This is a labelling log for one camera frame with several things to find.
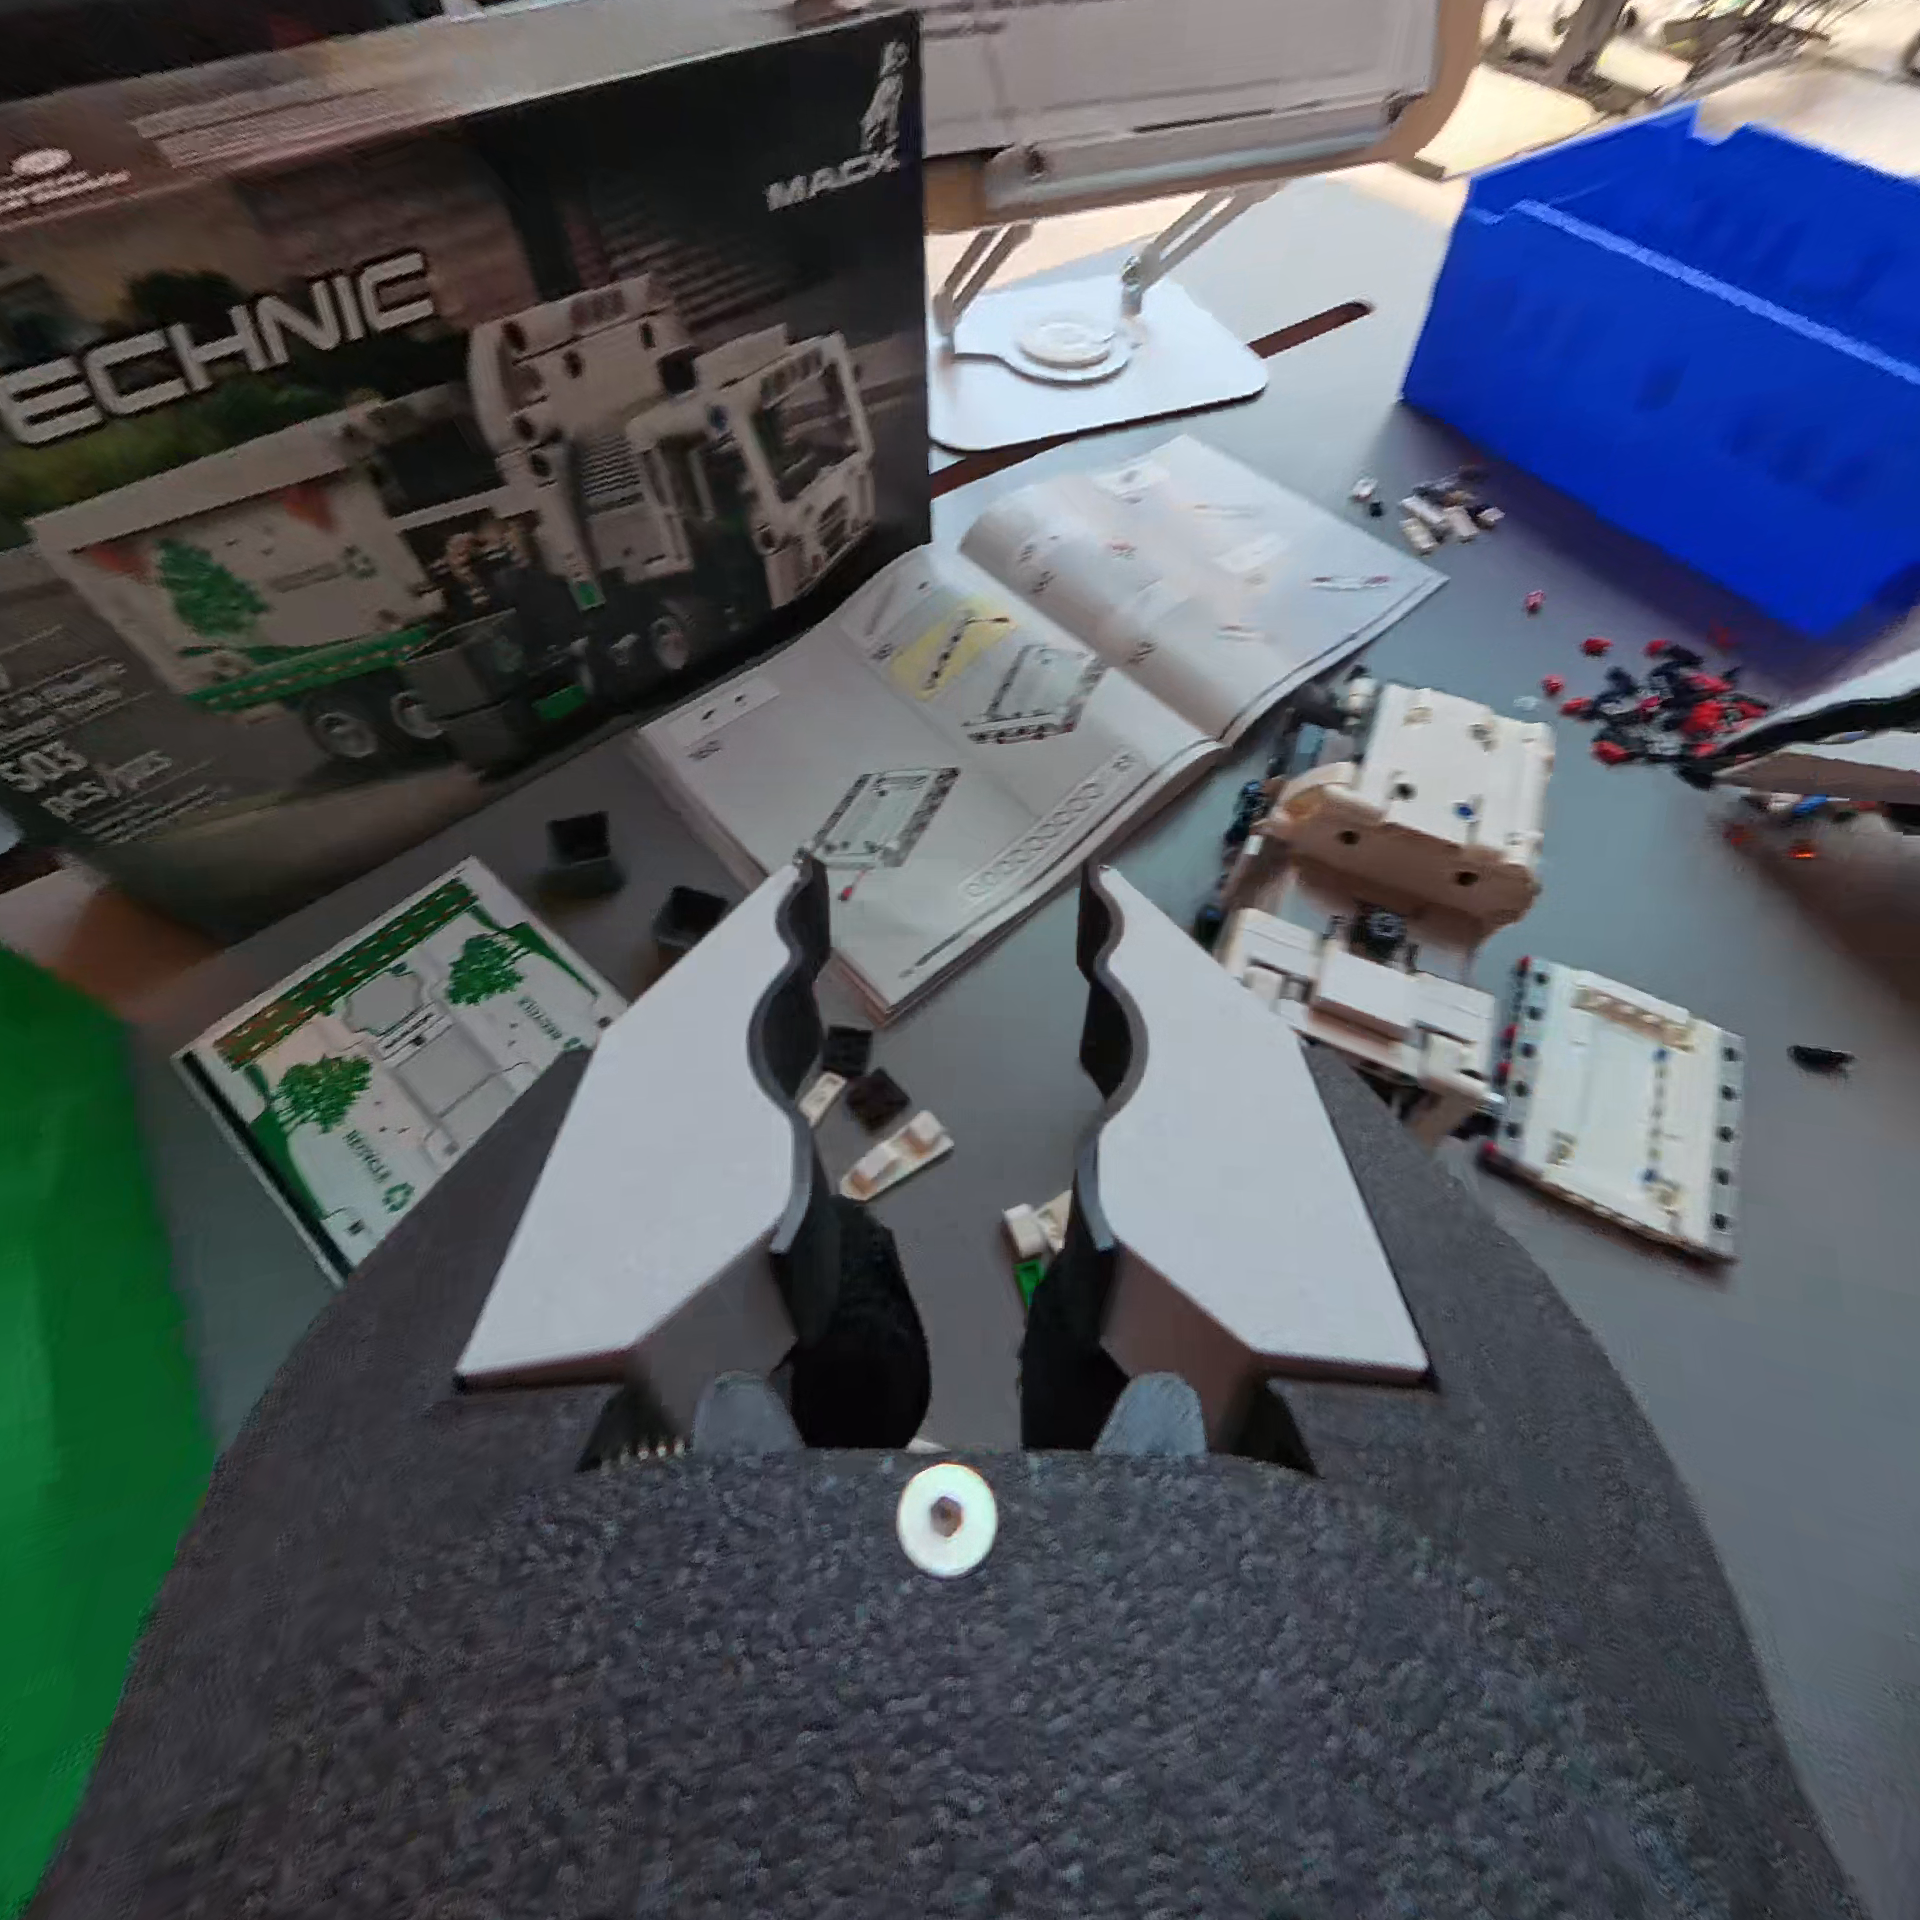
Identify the lego set cardboard box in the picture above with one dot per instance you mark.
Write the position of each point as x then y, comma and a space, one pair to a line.
300, 450

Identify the green and white sticker sheet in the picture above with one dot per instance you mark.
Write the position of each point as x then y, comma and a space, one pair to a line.
390, 1051

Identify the pile of small lego pins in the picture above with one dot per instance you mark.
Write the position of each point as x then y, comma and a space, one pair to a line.
1665, 713

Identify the cluster of white lego pieces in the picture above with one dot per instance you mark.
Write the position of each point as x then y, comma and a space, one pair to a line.
1433, 510

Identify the black lego pin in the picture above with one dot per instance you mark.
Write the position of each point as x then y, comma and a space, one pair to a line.
1821, 1059

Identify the blue plastic bin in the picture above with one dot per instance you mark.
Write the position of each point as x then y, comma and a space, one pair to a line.
1680, 374

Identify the green plastic bin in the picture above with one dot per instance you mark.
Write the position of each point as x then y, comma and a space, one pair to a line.
75, 1351

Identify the small black lego bin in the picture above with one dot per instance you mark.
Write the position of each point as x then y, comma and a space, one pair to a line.
691, 922
582, 854

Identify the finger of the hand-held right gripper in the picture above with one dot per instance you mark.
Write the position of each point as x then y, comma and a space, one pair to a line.
1845, 777
1853, 704

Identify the black lego plate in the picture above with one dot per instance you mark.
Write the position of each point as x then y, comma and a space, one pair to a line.
844, 1052
881, 1100

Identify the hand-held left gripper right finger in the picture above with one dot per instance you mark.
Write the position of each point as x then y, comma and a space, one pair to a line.
1245, 1170

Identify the silver tablet stand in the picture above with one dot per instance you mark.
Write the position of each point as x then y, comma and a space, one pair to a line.
1094, 361

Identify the small white lego plate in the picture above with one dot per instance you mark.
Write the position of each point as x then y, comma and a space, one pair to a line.
823, 1100

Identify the white lego truck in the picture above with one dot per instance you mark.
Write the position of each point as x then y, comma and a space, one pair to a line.
1425, 810

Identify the white lego beam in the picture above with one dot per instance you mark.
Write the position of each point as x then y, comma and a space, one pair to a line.
896, 1158

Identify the white lego panel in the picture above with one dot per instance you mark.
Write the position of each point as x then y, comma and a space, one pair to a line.
1621, 1094

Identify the open instruction booklet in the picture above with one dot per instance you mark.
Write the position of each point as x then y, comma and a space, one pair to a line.
1050, 645

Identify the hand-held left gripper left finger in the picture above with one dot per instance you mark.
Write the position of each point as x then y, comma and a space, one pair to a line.
660, 1141

